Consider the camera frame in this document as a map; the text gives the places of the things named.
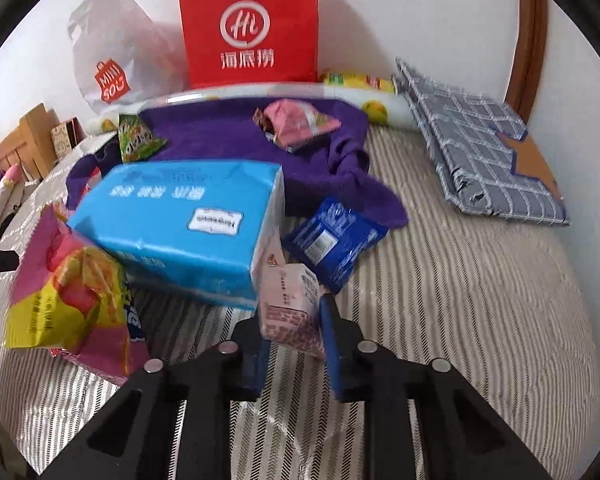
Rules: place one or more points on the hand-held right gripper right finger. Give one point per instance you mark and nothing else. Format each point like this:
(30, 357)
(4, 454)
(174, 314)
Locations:
(332, 355)

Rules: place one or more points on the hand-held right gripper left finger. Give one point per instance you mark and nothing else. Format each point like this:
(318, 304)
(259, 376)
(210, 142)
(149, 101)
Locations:
(255, 366)

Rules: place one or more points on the pink milk carton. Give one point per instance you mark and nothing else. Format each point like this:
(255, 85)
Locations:
(285, 300)

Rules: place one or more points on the pink yellow chips bag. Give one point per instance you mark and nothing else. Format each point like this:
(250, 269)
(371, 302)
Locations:
(70, 290)

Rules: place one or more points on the green snack packet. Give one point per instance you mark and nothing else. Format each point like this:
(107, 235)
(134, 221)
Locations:
(137, 140)

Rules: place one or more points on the pink snack packet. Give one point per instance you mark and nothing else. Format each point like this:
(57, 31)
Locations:
(295, 120)

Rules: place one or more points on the purple cloth bag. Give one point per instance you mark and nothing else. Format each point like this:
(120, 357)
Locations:
(220, 130)

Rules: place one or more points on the pink white plush toy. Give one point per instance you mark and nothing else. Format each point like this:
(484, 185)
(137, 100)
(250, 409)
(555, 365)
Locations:
(0, 195)

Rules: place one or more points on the dark blue snack packet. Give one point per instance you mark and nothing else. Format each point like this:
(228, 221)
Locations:
(330, 240)

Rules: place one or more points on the wooden headboard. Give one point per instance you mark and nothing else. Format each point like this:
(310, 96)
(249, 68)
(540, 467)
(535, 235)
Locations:
(30, 140)

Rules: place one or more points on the dark red patterned box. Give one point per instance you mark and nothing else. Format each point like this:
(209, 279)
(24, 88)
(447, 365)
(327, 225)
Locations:
(62, 140)

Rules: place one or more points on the light blue tissue pack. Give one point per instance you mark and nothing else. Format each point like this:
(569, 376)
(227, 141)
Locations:
(170, 240)

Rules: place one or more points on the white plastic bag orange logo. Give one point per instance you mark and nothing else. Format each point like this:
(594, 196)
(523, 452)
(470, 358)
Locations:
(120, 50)

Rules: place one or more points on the rolled fruit print mat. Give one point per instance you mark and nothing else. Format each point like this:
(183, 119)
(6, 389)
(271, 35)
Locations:
(385, 110)

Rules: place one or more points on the grey checked folded bedding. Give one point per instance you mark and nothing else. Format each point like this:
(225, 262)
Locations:
(480, 150)

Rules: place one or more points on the yellow chips packet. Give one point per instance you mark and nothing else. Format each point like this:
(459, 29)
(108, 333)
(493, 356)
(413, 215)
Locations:
(355, 81)

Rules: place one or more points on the red paper bag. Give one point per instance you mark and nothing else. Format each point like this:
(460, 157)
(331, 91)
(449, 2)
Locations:
(205, 10)

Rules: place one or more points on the wooden door frame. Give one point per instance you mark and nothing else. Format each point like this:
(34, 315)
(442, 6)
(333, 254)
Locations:
(527, 50)

